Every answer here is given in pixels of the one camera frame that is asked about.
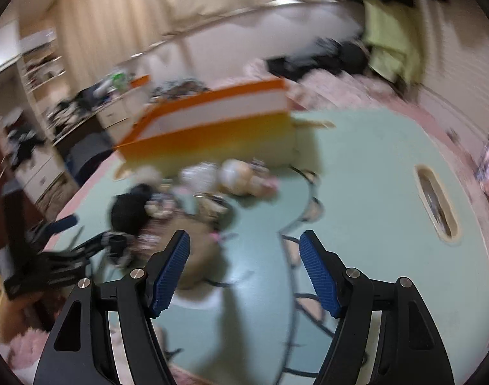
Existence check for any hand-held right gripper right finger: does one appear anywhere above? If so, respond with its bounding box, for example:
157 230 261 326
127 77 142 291
298 230 456 385

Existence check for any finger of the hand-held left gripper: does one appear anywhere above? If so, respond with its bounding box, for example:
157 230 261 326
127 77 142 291
28 214 79 243
40 230 133 263

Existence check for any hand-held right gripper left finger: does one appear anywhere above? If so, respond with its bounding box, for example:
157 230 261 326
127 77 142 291
32 230 191 385

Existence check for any orange cardboard box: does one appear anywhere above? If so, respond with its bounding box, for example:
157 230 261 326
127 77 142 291
113 78 297 169

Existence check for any brown plush toy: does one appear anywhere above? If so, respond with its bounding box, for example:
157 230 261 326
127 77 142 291
175 209 235 291

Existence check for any pink patterned sticker pack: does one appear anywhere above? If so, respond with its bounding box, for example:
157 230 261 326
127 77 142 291
135 228 170 251

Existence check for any white drawer cabinet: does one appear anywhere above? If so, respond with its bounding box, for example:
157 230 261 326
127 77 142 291
10 144 81 219

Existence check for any dark-haired doll figure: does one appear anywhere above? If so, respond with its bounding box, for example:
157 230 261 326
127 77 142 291
109 184 157 235

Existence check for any dark blue chair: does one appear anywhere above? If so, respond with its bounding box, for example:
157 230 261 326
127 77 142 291
65 134 114 181

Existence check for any white desk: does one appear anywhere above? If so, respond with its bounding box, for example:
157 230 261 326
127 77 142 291
95 84 151 130

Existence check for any white shelf unit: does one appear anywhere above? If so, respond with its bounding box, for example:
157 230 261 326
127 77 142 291
18 28 69 93

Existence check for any grey patterned cloth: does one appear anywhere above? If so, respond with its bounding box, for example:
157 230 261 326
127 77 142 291
150 80 209 99

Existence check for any pink floral blanket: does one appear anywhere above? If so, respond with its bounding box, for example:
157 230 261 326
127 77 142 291
244 58 409 110

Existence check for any pile of black clothes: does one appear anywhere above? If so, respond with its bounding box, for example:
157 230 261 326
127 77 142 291
266 40 369 81

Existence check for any light green cloth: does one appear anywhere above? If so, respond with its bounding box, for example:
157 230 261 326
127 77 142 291
362 0 426 91

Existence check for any beige curtain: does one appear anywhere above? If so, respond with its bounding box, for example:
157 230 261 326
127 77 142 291
58 0 335 89

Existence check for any black cable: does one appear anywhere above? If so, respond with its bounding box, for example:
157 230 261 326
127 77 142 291
276 166 337 375

